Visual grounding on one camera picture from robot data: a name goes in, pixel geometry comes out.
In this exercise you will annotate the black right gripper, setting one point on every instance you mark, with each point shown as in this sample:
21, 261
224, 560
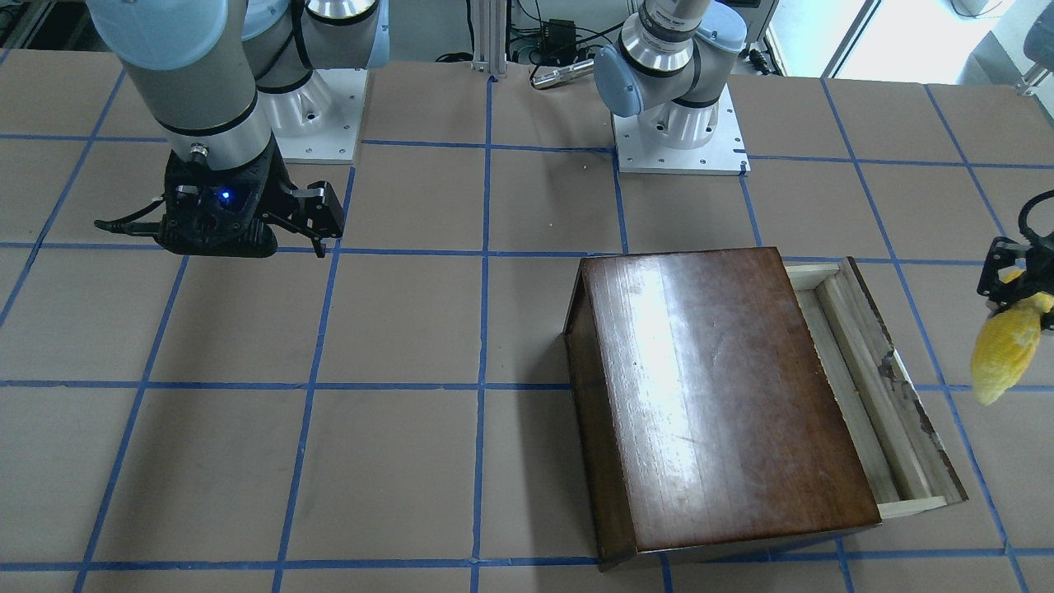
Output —
277, 194

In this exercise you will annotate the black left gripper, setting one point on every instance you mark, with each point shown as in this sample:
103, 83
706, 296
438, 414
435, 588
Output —
1003, 268

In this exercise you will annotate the yellow toy corn cob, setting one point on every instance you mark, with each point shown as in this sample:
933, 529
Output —
1005, 347

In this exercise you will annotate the light wood drawer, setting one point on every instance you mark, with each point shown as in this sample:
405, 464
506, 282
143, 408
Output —
902, 454

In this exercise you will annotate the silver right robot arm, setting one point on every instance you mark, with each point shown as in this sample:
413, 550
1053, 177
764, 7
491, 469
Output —
230, 83

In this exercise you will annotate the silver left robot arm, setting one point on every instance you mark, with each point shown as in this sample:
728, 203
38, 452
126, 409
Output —
676, 56

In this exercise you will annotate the silver flashlight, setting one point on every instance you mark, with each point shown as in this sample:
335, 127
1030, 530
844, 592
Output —
562, 75

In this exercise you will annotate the black electronics box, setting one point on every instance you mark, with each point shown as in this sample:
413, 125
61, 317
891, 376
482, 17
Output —
558, 34

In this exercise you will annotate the dark brown wooden cabinet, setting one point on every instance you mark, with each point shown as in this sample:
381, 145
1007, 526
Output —
708, 426

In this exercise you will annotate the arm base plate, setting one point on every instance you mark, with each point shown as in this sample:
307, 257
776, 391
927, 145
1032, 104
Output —
675, 139
320, 122

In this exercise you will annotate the aluminium frame post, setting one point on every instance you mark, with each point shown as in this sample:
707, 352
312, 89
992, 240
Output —
489, 22

